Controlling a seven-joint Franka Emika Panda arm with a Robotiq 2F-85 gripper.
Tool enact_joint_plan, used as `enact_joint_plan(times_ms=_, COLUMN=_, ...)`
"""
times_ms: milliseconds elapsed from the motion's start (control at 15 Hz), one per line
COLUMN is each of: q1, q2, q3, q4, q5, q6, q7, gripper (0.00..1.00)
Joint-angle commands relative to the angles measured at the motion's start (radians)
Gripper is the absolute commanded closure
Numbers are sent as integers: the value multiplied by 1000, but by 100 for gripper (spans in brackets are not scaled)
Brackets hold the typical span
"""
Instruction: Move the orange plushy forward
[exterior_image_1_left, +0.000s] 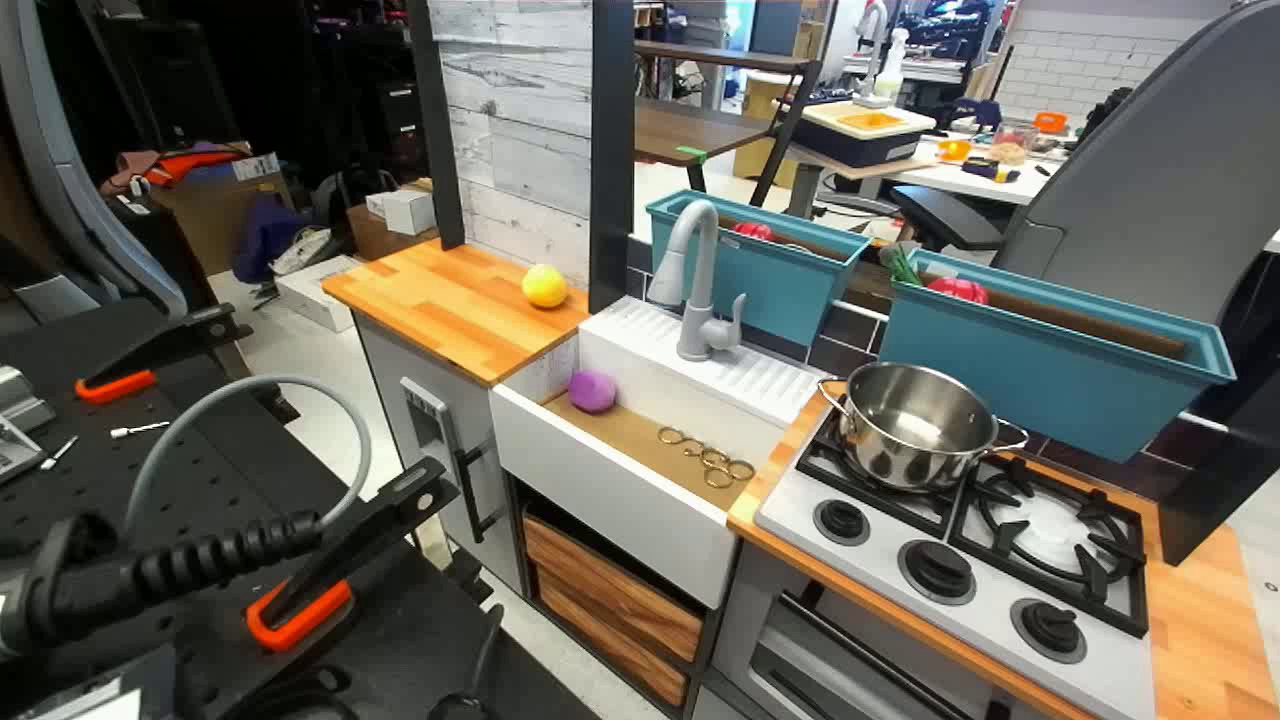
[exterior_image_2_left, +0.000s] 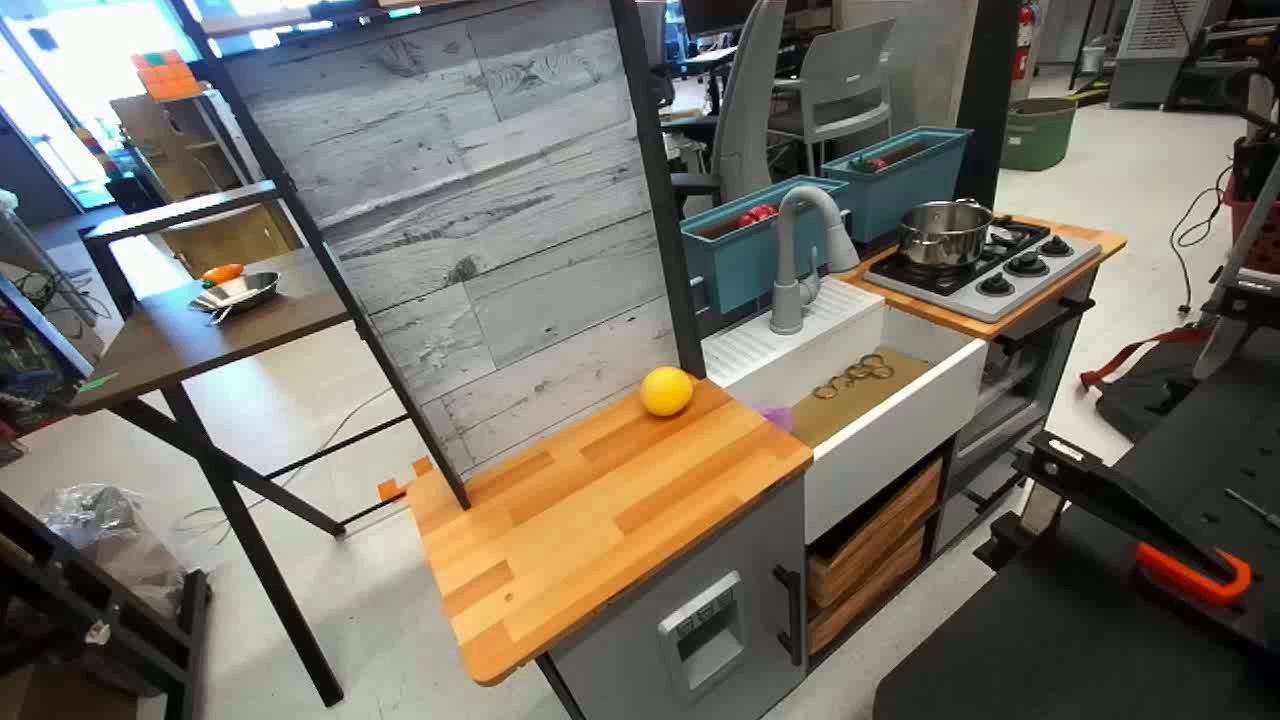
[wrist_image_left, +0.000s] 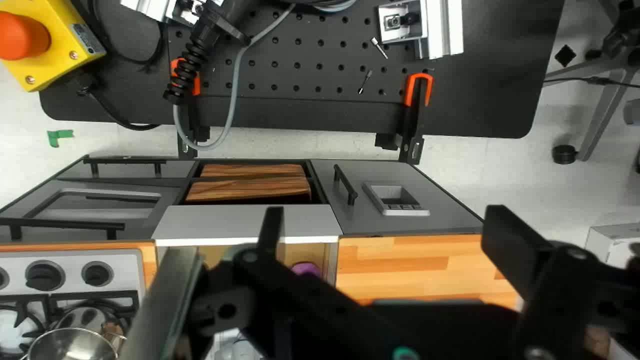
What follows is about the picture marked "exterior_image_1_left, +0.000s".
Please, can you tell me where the yellow lemon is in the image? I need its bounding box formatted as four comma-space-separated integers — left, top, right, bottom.
522, 258, 571, 313

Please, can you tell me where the purple plush toy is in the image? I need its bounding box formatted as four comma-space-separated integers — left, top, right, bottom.
563, 366, 624, 417

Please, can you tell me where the grey toy faucet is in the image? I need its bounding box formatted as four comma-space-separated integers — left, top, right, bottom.
646, 196, 753, 366

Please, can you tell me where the white toy sink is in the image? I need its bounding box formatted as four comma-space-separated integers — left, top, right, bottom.
487, 292, 831, 613

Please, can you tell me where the short teal plastic bin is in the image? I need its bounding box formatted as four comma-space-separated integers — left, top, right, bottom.
646, 186, 872, 350

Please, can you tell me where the wooden countertop beside sink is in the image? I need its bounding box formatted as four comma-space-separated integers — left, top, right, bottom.
319, 235, 592, 389

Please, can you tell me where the white cabinet dispenser panel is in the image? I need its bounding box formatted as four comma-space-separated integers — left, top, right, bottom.
397, 377, 458, 482

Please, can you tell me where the wooden drawer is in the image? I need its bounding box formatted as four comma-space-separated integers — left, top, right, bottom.
522, 511, 710, 662
531, 571, 691, 711

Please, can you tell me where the grey toy kitchen cabinet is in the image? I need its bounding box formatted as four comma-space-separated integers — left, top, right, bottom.
353, 313, 531, 590

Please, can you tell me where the black stove knob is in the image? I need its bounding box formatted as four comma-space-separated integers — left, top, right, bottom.
813, 497, 878, 546
1010, 597, 1092, 668
898, 535, 979, 609

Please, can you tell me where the stainless steel pot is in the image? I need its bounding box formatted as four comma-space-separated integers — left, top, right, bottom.
815, 360, 1034, 497

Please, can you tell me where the white small box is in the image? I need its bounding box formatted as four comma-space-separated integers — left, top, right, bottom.
360, 183, 441, 240

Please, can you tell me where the white toy stove top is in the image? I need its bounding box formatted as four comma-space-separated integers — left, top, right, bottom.
753, 411, 1159, 720

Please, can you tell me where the yellow and navy tray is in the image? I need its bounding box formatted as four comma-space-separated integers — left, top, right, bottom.
798, 94, 940, 172

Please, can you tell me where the red toy in long bin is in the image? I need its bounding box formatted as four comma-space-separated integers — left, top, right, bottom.
926, 272, 991, 308

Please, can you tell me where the white flat slab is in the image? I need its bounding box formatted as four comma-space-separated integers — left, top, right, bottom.
274, 252, 357, 334

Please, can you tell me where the grey toy oven door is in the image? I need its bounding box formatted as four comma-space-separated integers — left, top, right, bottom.
691, 545, 1055, 720

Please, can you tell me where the large black orange clamp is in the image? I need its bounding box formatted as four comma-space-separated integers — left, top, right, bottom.
240, 456, 465, 655

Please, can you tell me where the white bottle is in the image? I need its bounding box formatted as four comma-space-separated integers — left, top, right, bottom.
872, 24, 914, 107

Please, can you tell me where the long teal plastic bin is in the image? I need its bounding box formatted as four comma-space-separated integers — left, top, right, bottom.
878, 242, 1241, 468

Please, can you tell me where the cardboard box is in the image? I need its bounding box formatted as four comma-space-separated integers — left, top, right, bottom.
154, 172, 293, 275

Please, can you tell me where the small black orange clamp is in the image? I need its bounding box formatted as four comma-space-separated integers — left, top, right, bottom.
73, 303, 255, 407

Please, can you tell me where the grey office chair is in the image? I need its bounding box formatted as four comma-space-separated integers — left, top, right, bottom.
888, 0, 1280, 322

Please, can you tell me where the grey curved panel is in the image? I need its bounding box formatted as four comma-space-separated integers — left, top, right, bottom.
0, 0, 192, 314

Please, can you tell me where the wooden countertop around stove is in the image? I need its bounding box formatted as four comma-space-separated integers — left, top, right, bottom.
728, 385, 1280, 720

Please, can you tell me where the black cabinet handle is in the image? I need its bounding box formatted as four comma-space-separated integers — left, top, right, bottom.
449, 440, 502, 546

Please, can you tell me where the thick black frame post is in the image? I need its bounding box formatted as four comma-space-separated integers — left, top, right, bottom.
588, 0, 642, 314

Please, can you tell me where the brown desk black frame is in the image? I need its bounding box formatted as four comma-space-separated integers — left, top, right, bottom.
632, 35, 821, 210

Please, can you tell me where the grey smooth hose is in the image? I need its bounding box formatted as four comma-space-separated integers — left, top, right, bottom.
121, 372, 377, 535

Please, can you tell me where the black corrugated cable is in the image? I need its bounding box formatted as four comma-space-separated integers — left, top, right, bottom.
0, 511, 333, 655

